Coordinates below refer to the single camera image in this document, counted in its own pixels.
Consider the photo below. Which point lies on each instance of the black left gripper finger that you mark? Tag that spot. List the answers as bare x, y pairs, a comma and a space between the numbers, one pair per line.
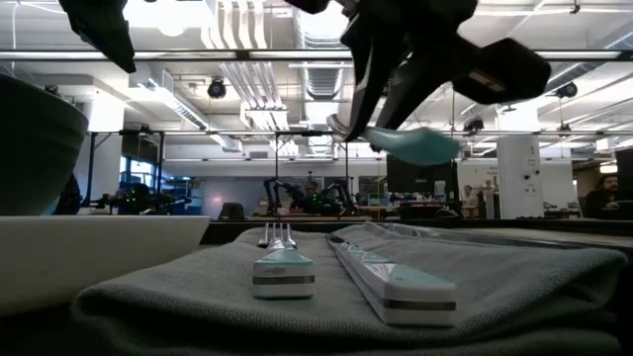
99, 25

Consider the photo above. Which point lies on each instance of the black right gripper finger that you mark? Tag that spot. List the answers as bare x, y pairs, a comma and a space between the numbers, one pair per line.
415, 94
371, 89

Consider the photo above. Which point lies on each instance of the dark grey bowl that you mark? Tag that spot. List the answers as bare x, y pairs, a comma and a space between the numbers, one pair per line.
34, 148

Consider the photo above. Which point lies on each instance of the white oval plate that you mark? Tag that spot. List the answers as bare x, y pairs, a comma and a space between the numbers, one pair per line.
99, 257

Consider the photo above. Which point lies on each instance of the grey cloth napkin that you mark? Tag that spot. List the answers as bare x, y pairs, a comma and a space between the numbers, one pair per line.
198, 306

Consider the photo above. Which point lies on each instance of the black background robot arm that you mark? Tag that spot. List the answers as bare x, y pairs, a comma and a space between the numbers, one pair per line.
341, 198
279, 193

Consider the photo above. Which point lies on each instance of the black monitor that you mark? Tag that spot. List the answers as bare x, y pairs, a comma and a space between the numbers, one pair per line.
420, 180

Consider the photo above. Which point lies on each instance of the person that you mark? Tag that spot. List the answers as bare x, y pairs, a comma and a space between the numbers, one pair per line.
601, 198
468, 195
311, 198

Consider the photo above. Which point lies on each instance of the white column with devices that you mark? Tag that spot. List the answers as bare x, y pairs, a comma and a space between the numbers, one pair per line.
519, 178

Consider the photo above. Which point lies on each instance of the black office chair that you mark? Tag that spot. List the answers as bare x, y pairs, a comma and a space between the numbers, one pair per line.
231, 210

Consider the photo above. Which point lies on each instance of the silver ceiling duct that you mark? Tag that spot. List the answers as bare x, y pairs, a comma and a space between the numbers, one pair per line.
321, 74

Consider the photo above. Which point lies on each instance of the black ceiling camera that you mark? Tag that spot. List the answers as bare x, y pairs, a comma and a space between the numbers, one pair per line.
474, 123
566, 90
216, 88

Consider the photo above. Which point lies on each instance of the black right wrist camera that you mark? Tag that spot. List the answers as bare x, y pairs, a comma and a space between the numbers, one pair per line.
509, 69

